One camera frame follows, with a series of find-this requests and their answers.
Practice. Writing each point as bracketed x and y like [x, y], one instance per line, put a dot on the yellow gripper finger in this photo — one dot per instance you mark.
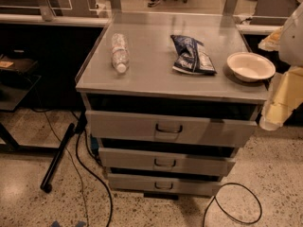
[287, 97]

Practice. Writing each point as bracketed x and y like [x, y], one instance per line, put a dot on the grey drawer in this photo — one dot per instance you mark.
[165, 162]
[170, 129]
[163, 185]

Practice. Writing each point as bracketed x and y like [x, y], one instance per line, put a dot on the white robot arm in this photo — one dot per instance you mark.
[290, 44]

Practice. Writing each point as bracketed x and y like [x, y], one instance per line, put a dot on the grey metal drawer cabinet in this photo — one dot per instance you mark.
[151, 86]

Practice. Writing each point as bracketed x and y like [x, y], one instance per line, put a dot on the white bowl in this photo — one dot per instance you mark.
[250, 67]

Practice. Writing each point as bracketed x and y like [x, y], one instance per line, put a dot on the blue chip bag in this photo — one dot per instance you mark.
[191, 56]

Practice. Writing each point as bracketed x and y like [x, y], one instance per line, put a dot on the clear plastic water bottle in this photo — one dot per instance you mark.
[120, 53]

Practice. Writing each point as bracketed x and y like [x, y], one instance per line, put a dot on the black stand leg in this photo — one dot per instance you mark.
[71, 130]

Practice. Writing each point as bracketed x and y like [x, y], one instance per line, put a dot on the dark side shelf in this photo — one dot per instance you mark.
[17, 79]

